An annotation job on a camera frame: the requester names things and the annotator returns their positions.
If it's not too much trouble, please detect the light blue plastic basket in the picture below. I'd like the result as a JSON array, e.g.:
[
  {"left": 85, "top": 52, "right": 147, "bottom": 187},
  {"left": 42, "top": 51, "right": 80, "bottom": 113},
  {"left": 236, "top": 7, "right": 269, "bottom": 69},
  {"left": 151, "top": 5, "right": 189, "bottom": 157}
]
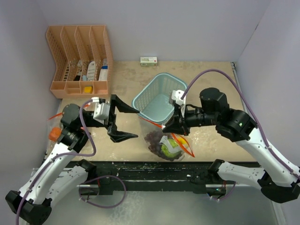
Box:
[{"left": 131, "top": 73, "right": 187, "bottom": 124}]

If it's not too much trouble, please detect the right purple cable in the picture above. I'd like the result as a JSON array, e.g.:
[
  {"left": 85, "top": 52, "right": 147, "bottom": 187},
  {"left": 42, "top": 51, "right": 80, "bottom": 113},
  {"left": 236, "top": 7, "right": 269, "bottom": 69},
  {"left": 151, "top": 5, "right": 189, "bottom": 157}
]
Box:
[{"left": 180, "top": 68, "right": 300, "bottom": 181}]

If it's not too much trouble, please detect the white blue box in organizer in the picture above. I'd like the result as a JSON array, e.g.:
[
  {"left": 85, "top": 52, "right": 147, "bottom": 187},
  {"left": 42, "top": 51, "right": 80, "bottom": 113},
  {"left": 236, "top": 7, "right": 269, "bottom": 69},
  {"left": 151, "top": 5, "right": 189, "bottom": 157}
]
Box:
[{"left": 98, "top": 59, "right": 108, "bottom": 81}]

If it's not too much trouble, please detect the pink desk organizer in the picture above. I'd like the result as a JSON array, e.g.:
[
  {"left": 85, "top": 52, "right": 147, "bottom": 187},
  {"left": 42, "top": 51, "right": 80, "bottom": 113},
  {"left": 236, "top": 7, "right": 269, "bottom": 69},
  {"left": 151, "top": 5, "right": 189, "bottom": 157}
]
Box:
[{"left": 46, "top": 25, "right": 114, "bottom": 99}]

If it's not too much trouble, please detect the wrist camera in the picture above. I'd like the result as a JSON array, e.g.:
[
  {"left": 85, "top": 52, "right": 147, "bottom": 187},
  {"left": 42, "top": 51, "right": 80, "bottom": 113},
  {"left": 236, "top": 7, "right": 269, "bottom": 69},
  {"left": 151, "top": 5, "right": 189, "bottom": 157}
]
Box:
[
  {"left": 92, "top": 97, "right": 110, "bottom": 123},
  {"left": 169, "top": 90, "right": 186, "bottom": 118}
]

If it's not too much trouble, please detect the yellow banana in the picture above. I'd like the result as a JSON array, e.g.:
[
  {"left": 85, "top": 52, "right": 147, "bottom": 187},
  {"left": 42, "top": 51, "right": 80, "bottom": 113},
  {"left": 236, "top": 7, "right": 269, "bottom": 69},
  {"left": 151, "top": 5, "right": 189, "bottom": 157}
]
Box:
[{"left": 177, "top": 137, "right": 188, "bottom": 145}]

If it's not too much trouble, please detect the orange tangerine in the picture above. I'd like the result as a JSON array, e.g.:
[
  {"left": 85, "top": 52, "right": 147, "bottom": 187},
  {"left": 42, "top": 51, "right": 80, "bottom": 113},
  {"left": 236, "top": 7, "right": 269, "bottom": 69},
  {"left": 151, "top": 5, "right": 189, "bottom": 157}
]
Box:
[{"left": 48, "top": 127, "right": 62, "bottom": 142}]

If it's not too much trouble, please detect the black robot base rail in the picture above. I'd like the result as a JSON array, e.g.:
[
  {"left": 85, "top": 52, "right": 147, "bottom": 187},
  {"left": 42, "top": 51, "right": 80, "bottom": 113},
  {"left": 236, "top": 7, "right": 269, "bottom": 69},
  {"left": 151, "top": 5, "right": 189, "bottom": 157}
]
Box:
[{"left": 90, "top": 161, "right": 223, "bottom": 195}]

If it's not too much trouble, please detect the yellow small box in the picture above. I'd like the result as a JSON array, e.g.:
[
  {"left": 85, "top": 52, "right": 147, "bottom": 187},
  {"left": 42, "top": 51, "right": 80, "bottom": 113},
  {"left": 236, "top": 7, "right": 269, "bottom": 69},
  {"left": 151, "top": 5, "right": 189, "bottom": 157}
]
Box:
[{"left": 83, "top": 86, "right": 93, "bottom": 94}]

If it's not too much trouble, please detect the dark grape bunch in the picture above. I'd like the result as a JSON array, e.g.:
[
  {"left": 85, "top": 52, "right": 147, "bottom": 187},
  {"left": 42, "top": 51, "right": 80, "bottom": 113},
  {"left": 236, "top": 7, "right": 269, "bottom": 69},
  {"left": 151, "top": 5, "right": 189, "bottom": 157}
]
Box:
[{"left": 144, "top": 131, "right": 183, "bottom": 161}]

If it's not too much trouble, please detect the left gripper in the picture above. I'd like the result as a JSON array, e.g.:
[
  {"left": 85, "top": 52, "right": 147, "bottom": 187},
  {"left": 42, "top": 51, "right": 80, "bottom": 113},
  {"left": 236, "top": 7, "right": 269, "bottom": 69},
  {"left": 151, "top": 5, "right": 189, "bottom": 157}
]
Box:
[{"left": 80, "top": 94, "right": 140, "bottom": 141}]

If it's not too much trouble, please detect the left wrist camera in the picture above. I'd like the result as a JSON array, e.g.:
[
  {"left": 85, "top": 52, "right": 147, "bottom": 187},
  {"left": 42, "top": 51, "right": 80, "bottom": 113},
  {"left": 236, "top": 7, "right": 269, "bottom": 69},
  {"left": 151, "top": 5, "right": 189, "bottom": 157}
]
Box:
[{"left": 92, "top": 97, "right": 110, "bottom": 123}]

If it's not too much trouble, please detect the green white small box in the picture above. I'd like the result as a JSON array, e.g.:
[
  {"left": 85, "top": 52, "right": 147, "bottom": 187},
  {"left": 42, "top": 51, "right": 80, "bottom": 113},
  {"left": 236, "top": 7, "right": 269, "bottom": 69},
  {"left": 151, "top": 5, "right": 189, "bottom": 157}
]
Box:
[{"left": 140, "top": 56, "right": 158, "bottom": 67}]

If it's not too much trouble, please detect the white bottle in organizer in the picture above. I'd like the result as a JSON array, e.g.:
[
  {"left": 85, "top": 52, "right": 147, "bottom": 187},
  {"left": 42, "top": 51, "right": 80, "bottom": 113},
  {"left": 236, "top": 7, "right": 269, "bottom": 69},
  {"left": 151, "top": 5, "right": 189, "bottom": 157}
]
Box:
[{"left": 86, "top": 61, "right": 97, "bottom": 81}]

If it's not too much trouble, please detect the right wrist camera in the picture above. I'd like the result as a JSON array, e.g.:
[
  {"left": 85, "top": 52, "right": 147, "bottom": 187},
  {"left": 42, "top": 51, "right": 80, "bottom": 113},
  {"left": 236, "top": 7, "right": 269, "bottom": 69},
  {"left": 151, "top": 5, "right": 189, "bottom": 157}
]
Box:
[{"left": 169, "top": 90, "right": 186, "bottom": 118}]

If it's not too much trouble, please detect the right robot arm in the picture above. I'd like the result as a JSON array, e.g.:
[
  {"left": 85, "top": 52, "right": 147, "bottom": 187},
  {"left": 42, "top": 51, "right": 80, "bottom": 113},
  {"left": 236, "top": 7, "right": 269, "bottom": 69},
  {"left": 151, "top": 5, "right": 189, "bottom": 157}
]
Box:
[{"left": 163, "top": 88, "right": 300, "bottom": 203}]

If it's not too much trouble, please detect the green custard apple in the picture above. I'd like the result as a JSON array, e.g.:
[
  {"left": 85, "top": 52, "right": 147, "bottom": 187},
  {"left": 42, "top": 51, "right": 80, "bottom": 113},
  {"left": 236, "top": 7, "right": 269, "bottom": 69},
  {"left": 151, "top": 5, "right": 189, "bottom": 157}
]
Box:
[{"left": 161, "top": 139, "right": 181, "bottom": 158}]

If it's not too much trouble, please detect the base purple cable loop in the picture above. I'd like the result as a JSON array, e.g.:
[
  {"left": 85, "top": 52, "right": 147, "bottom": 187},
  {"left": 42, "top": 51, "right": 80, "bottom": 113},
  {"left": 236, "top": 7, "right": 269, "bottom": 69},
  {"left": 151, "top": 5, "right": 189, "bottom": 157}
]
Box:
[{"left": 78, "top": 174, "right": 127, "bottom": 209}]

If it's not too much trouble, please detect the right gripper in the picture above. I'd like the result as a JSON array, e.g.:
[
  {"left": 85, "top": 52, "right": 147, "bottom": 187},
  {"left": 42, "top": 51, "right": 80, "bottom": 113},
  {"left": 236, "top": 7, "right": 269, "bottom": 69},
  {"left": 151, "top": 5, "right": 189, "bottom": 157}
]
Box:
[{"left": 163, "top": 103, "right": 219, "bottom": 135}]

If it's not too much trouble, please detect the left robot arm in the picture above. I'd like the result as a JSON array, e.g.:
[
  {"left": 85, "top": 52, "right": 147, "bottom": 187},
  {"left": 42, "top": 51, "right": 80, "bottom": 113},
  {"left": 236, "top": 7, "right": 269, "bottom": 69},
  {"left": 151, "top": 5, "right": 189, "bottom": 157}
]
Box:
[{"left": 5, "top": 94, "right": 139, "bottom": 225}]

